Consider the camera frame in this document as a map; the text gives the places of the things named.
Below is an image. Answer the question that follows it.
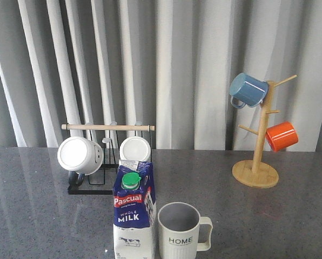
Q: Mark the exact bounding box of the blue Pascual milk carton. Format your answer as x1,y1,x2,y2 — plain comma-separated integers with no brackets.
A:
113,160,157,258

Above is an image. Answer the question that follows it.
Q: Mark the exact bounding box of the white HOME mug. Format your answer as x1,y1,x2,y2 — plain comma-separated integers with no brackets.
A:
157,202,213,258

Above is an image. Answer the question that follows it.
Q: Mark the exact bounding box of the white ribbed mug on rack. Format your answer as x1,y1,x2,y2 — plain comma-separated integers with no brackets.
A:
119,136,151,161

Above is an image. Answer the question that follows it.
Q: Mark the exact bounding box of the grey pleated curtain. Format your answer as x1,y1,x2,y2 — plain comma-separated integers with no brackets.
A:
0,1,322,151

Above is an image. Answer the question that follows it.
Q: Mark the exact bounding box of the blue enamel mug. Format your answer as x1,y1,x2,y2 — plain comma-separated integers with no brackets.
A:
229,73,269,109

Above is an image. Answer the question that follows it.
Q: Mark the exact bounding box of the wooden mug tree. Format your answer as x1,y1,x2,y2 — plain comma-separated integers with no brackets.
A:
232,75,297,188

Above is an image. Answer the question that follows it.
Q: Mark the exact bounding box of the orange enamel mug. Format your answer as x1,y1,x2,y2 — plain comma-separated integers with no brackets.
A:
265,121,299,152

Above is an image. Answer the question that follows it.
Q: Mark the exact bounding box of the black wire mug rack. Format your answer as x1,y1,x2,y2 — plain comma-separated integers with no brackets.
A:
61,122,156,195

